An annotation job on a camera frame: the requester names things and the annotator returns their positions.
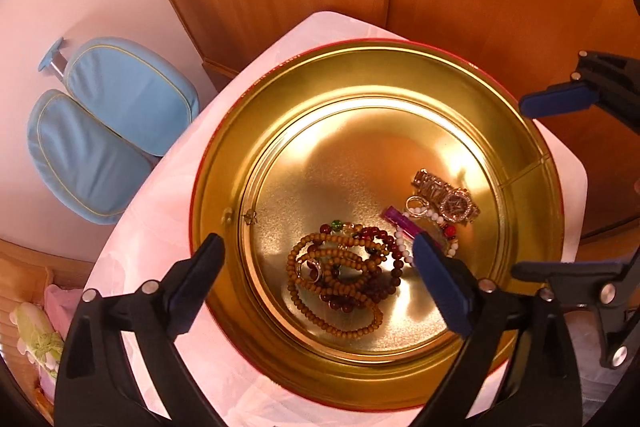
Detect white bead bracelet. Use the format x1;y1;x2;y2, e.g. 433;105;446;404
395;199;461;265

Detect pink blanket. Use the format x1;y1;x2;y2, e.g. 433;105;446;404
35;284;83;408

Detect brown wooden bead necklace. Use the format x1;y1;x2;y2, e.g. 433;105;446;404
286;232;406;338

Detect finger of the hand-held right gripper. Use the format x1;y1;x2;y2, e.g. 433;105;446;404
511;249;640;370
519;51;640;134

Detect red and gold round tin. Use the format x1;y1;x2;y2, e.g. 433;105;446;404
189;38;566;408

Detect grey clothing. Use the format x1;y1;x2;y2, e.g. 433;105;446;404
565;307;623;427

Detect purple tube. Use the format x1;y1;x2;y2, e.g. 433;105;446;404
381;206;426;242

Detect wooden bed headboard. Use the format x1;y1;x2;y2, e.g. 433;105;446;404
0;239;93;358

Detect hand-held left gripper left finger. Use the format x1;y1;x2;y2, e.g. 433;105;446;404
55;232;226;427

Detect dark red bead bracelet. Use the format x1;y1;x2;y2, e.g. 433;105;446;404
317;219;406;310

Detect silver key ring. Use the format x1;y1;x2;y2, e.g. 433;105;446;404
300;259;323;283

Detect green cabbage plush toy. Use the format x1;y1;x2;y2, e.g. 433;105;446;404
10;302;66;368

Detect rose gold jewelled watch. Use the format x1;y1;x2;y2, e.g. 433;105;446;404
411;168;481;225

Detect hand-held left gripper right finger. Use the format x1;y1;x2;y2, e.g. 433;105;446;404
410;232;583;427

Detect blue padded chair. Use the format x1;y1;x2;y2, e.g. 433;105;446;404
27;37;201;226

